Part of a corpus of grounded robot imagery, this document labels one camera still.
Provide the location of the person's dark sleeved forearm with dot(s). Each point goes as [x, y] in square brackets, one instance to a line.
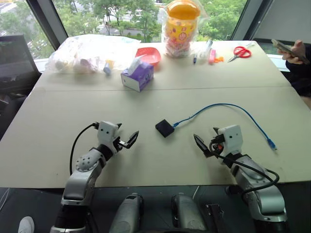
[300, 75]

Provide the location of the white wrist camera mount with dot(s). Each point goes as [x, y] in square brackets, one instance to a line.
[107, 132]
[230, 138]

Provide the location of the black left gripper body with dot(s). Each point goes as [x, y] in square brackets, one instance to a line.
[118, 144]

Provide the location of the pink plastic clip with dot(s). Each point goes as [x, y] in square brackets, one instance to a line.
[212, 57]

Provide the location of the black computer monitor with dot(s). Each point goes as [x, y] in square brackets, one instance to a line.
[14, 55]

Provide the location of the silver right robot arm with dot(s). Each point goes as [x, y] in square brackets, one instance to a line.
[262, 194]

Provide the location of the purple tissue box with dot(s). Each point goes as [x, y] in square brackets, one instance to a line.
[139, 77]

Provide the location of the white shoe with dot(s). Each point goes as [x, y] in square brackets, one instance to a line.
[26, 225]

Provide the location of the smartphone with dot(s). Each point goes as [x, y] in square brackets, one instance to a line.
[281, 46]

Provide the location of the red plastic bowl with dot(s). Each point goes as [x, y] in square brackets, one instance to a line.
[150, 54]

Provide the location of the person's bare hand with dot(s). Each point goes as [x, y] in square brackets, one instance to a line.
[297, 49]

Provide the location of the small black box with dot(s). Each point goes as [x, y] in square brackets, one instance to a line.
[165, 128]

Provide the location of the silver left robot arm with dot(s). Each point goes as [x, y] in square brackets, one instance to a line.
[82, 174]

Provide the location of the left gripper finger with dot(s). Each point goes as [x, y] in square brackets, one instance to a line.
[133, 139]
[119, 125]

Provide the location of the dark window frame post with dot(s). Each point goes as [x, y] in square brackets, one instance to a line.
[251, 17]
[47, 21]

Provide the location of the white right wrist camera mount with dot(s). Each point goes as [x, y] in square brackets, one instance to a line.
[230, 138]

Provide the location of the clear plastic packet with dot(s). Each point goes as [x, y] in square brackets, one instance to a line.
[206, 48]

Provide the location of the black metal bracket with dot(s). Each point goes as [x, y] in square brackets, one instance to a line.
[216, 217]

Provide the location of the grey rounded robot leg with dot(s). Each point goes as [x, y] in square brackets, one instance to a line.
[187, 213]
[127, 213]

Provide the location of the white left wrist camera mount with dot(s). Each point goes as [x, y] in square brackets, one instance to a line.
[107, 132]

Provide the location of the yellow candy jar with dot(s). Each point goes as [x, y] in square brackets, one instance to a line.
[181, 31]

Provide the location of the large clear plastic bag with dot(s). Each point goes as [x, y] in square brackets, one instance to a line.
[80, 53]

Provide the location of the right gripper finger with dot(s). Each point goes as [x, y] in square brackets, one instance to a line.
[201, 144]
[216, 131]

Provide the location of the small orange plastic piece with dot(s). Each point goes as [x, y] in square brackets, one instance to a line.
[219, 59]

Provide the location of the blue pen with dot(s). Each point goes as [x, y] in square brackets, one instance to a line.
[195, 59]

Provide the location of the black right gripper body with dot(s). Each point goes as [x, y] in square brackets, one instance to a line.
[216, 148]

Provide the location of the small blue yellow bottle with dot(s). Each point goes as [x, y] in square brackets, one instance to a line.
[108, 68]

